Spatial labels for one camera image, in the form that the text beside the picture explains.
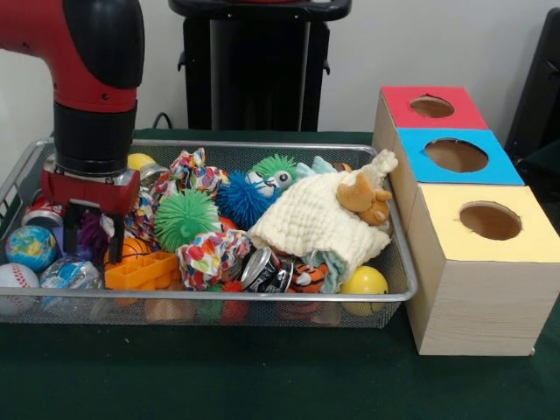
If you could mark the orange toy building brick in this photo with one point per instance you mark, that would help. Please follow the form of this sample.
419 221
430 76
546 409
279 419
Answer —
144 273

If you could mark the green spiky toy with eyes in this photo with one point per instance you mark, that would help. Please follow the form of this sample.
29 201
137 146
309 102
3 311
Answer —
273 164

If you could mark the green covered side table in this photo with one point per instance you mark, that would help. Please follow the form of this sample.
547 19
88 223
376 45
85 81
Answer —
547 162

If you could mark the white baseball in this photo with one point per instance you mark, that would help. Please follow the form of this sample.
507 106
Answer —
17 277

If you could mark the small globe ball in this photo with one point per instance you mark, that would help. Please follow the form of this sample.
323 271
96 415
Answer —
30 247

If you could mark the small green spiky ball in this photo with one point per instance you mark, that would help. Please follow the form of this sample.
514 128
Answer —
188 219

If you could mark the black stand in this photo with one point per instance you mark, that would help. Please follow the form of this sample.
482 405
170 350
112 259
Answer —
542 87

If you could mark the cream knitted cloth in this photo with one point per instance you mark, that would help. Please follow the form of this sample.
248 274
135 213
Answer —
315 219

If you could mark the wooden box with three holes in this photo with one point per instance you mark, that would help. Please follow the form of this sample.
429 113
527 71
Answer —
481 306

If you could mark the clear plastic bottle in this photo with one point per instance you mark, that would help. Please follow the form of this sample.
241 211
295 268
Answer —
70 273

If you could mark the small orange basketball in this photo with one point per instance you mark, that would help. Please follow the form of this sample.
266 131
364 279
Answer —
135 249

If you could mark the orange plush toy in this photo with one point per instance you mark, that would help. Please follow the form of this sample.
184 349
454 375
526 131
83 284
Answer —
363 199

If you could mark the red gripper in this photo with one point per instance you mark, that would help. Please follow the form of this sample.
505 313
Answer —
87 190

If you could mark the yellow smooth ball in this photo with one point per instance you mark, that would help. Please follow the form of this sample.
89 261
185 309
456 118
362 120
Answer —
365 280

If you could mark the silver mesh bin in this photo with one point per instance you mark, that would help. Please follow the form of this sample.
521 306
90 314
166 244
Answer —
404 262

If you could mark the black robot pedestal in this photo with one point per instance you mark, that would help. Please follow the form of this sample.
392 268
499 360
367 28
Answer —
258 65

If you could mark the large blue spiky ball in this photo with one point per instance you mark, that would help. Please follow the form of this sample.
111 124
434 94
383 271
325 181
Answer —
245 197

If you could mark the dark green table cloth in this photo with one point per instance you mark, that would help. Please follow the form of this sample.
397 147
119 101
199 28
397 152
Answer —
262 376

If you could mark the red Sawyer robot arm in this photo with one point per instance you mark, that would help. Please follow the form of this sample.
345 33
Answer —
87 65

